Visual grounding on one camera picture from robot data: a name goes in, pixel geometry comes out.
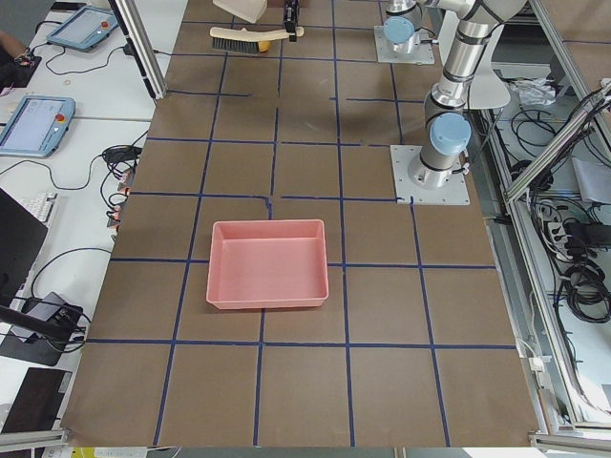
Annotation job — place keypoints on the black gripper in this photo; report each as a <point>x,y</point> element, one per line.
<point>289,19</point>

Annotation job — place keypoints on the beige plastic dustpan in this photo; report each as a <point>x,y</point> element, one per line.
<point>248,10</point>

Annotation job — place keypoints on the beige hand brush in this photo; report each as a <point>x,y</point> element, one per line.
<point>245,41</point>

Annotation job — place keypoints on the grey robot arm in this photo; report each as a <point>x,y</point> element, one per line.
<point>448,131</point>
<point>400,28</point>

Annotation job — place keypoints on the pink plastic bin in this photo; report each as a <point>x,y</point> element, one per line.
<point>256,264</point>

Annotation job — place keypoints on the far blue teach pendant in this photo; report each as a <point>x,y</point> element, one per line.
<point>84,30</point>

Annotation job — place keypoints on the blue teach pendant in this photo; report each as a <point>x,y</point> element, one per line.
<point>37,126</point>
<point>84,30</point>

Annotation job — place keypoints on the near blue teach pendant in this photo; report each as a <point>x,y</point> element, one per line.
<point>37,126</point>

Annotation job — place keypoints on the black monitor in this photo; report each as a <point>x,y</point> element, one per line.
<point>22,237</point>

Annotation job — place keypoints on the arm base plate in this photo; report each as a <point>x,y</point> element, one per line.
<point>415,184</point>
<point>418,52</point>

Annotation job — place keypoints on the aluminium frame post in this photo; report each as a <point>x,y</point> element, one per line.
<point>129,20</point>

